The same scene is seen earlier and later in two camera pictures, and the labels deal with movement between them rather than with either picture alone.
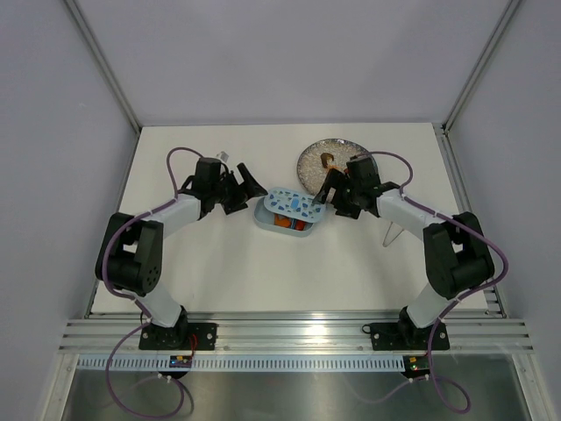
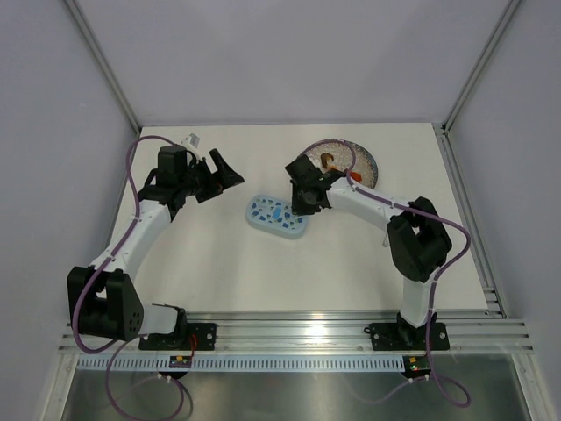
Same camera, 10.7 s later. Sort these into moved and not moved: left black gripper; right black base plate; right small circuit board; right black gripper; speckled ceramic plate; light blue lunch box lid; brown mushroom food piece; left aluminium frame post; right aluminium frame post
Moved: light blue lunch box lid; right black gripper; left black gripper
Not moved: right black base plate; brown mushroom food piece; right small circuit board; speckled ceramic plate; right aluminium frame post; left aluminium frame post
